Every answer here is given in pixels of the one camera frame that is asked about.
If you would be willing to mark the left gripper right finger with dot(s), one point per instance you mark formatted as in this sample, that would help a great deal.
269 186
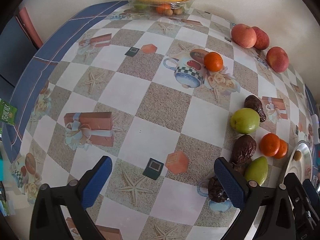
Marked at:
277 221

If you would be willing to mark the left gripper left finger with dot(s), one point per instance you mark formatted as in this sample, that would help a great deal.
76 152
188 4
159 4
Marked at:
47 220

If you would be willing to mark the tan longan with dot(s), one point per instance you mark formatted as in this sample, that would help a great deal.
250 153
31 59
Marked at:
297 155

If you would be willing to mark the oval green jujube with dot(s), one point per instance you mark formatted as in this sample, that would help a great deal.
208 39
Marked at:
257 170

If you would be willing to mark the large wrinkled dark date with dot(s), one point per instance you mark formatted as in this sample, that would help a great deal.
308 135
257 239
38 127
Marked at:
216 192

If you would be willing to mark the dark red date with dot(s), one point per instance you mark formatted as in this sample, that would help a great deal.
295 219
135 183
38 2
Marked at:
243 149

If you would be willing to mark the round green jujube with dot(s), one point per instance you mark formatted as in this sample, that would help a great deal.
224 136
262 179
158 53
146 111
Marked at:
245 121

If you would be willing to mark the lone orange tangerine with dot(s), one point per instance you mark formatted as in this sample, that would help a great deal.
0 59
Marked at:
213 62

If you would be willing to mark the stainless steel plate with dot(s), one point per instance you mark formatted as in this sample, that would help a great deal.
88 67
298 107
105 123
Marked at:
302 168

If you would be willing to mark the green milk carton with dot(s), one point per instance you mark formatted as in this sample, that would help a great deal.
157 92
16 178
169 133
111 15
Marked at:
7 112

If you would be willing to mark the patterned checkered tablecloth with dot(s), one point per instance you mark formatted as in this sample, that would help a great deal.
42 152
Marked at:
134 87

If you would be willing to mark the dark red apple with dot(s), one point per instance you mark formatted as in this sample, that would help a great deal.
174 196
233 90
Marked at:
262 41

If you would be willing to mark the pale red apple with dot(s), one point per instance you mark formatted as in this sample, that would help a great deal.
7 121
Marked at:
244 35

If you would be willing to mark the red chair back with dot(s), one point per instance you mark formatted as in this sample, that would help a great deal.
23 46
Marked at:
29 28

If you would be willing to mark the clear plastic fruit tray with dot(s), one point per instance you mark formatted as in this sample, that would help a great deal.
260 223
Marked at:
160 7

